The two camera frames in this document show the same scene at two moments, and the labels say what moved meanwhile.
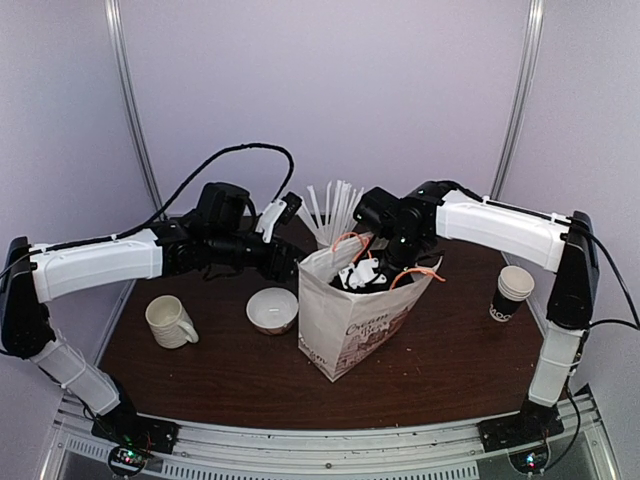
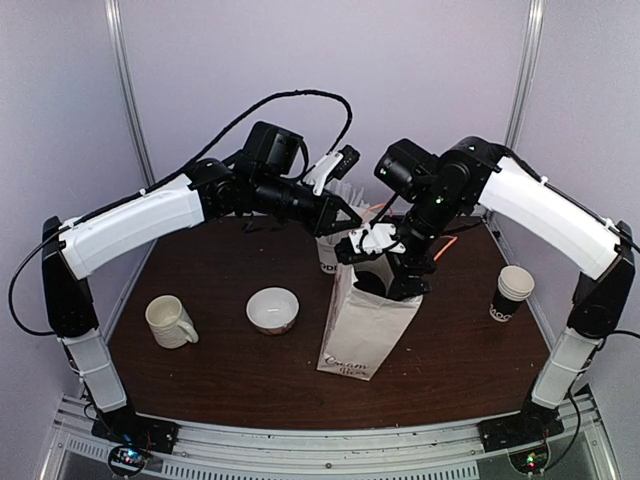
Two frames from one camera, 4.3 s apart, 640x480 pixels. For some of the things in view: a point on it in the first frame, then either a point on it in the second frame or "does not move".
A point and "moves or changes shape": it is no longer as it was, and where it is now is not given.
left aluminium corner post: [115, 21] does not move
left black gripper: [280, 273] → [322, 223]
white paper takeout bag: [341, 331] moves or changes shape
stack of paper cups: [514, 286] does not move
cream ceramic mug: [169, 322] does not move
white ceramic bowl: [272, 310] does not move
